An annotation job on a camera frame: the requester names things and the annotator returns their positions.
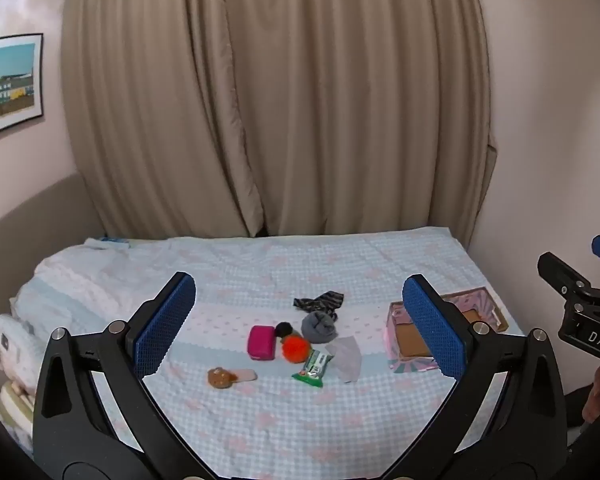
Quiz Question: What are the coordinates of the striped pillow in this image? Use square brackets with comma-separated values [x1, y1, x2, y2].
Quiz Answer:
[0, 381, 36, 453]

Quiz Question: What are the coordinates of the beige padded headboard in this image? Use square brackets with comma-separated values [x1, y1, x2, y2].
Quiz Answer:
[0, 170, 103, 361]

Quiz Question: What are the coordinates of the dark striped cloth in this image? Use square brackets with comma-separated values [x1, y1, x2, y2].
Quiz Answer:
[293, 290, 346, 320]

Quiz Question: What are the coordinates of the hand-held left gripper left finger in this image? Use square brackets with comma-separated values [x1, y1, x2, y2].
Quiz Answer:
[32, 271, 216, 480]

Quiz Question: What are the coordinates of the brown bear plush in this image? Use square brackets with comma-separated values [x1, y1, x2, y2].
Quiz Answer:
[207, 367, 258, 389]

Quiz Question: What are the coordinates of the grey sock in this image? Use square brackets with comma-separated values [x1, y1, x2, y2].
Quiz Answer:
[301, 311, 339, 345]

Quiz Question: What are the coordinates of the pink cardboard box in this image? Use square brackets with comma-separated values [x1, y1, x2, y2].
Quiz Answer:
[384, 286, 510, 373]

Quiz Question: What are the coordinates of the orange pom-pom keyring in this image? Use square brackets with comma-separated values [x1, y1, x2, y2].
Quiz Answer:
[281, 335, 312, 363]

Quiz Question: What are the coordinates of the beige curtain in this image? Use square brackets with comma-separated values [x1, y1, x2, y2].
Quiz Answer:
[60, 0, 498, 238]

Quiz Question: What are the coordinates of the pale grey face mask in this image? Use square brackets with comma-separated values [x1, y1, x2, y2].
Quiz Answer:
[325, 336, 363, 384]

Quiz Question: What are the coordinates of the framed wall picture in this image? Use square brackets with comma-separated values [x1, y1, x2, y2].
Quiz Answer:
[0, 33, 45, 142]

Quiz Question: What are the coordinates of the green snack packet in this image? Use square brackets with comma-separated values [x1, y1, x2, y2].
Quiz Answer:
[291, 350, 335, 389]

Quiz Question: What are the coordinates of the magenta pouch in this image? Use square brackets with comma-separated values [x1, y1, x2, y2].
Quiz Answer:
[247, 325, 277, 361]

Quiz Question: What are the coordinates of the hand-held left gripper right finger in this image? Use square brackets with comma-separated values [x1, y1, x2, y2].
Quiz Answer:
[380, 274, 568, 480]

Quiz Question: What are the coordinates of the person's right hand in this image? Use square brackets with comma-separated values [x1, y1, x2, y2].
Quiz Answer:
[582, 361, 600, 423]

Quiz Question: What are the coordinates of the white folded quilt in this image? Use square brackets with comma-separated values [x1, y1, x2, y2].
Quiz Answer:
[0, 312, 38, 386]

